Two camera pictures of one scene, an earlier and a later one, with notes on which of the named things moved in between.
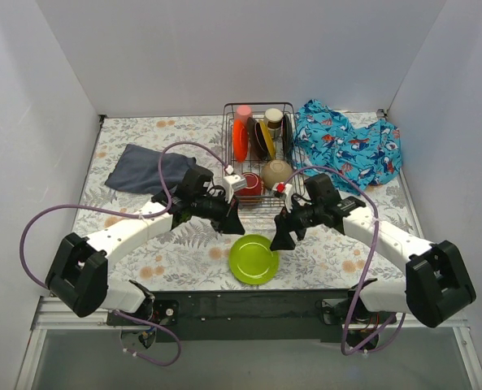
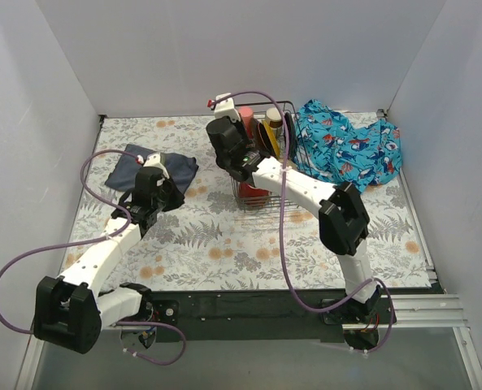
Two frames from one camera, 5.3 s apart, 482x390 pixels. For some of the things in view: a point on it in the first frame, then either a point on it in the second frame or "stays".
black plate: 288,139 stays
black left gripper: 223,213 to 172,195
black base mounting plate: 236,316 stays
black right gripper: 290,219 to 223,161
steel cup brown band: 273,118 stays
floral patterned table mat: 196,256 stays
